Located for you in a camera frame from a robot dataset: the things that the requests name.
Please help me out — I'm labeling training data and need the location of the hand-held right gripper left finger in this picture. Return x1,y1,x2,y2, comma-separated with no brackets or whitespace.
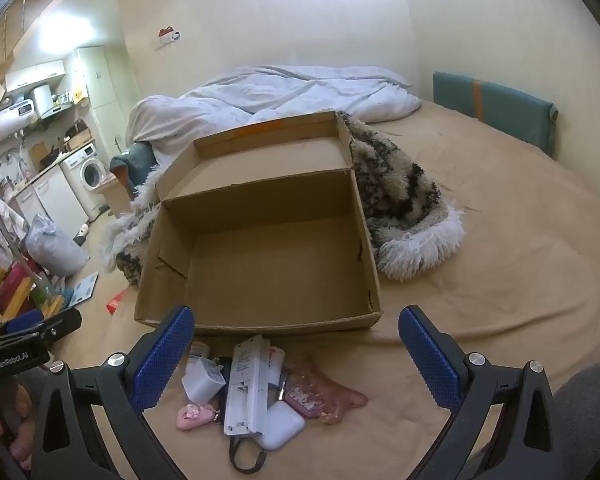
30,305,196,480

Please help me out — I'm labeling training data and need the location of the white hanging cloth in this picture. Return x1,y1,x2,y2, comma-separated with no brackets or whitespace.
0,192,26,268

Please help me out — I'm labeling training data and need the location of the shaggy black white blanket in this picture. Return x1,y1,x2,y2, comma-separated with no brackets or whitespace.
102,110,467,286

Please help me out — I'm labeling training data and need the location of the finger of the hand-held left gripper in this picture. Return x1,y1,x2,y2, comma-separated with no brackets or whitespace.
0,307,82,356

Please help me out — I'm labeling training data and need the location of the white wall cabinet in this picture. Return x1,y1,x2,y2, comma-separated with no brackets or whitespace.
5,59,67,93

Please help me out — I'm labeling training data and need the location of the white bathroom scale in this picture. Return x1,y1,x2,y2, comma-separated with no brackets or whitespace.
62,271,100,308

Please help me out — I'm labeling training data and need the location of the black flashlight with strap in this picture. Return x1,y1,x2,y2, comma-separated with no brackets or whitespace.
211,356,268,474

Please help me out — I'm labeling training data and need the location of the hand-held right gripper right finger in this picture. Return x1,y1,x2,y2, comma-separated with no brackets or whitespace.
398,305,568,480

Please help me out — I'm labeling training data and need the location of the translucent pink plastic packet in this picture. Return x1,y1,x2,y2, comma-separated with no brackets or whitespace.
282,360,369,425

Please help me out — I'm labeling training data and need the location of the white water heater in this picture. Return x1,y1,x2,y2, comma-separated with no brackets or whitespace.
0,101,37,142

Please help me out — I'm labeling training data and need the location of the white bottle with red label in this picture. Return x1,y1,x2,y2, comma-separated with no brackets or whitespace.
267,347,287,386

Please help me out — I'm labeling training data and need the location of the person's grey trouser leg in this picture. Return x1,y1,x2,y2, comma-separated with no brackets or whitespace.
550,364,600,480

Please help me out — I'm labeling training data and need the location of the grey plastic bag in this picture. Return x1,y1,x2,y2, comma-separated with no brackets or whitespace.
25,214,90,277

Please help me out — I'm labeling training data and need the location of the white washing machine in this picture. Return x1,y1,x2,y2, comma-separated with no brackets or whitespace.
60,144,110,216

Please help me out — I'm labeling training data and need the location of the teal cushion with orange stripe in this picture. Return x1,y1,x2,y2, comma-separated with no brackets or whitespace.
432,71,559,161

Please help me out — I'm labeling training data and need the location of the grey-blue pillow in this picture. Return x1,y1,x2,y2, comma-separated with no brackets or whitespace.
110,142,158,201

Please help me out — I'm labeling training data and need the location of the white duvet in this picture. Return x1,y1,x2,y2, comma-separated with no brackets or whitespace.
126,65,423,161

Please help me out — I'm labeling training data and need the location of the person's left hand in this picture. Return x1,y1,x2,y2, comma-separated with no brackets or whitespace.
0,385,35,471

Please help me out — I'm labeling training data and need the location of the cardboard box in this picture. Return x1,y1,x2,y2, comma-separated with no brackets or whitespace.
134,110,383,337

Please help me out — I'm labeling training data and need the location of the pink cat figure case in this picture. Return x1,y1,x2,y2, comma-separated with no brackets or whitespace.
176,402,218,432

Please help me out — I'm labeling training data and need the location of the white remote control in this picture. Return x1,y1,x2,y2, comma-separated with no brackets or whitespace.
223,335,272,436

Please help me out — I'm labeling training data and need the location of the white charger plug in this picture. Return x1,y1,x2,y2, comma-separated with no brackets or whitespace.
181,357,227,403

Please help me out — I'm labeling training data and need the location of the white earbuds case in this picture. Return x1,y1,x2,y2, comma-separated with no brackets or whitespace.
254,400,306,451

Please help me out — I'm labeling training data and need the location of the tall white cabinet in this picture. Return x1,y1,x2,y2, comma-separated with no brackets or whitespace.
75,45,128,156

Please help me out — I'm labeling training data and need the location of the white kitchen counter cabinet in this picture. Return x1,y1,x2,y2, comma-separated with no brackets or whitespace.
10,165,88,241

